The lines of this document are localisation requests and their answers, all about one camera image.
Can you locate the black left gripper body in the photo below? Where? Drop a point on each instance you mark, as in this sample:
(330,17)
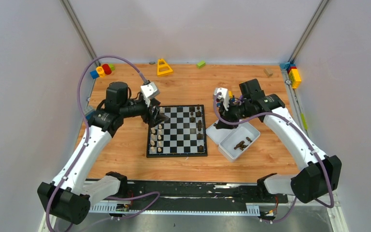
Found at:
(151,112)

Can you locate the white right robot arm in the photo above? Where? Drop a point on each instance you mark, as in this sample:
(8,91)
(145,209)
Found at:
(319,173)

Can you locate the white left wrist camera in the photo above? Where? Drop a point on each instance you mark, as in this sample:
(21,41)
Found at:
(150,92)

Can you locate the yellow cylinder block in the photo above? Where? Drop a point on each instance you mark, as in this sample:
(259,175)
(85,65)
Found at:
(100,71)

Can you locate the blue grey lego bricks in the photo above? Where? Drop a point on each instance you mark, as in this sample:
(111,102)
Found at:
(88,112)

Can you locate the black white chess board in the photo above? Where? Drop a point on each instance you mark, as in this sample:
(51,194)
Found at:
(178,137)

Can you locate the yellow triangle toy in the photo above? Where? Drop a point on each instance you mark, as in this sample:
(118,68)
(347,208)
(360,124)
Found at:
(163,68)

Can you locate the red cylinder block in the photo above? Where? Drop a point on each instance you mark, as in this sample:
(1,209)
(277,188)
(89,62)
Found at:
(107,69)

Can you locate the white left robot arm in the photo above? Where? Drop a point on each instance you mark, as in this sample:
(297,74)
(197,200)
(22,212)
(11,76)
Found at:
(65,196)

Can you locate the brown chess piece long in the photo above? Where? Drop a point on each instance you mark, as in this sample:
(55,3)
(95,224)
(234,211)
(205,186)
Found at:
(199,125)

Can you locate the yellow lego brick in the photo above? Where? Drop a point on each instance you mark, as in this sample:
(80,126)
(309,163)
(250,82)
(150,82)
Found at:
(294,77)

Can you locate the white tin box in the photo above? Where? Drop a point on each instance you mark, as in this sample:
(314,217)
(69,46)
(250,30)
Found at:
(234,142)

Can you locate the green block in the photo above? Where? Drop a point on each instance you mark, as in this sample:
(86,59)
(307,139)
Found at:
(201,64)

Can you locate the blue cube block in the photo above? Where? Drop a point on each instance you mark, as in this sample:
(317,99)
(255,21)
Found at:
(94,74)

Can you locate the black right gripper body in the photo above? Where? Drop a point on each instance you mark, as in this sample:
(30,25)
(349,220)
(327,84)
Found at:
(236,111)

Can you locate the wooden brown block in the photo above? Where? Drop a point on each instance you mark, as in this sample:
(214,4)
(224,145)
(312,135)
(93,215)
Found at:
(268,72)

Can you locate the green lego brick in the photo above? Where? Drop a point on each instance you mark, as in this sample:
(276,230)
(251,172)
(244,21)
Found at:
(112,67)

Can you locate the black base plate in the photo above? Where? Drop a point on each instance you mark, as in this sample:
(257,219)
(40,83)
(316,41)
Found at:
(245,192)

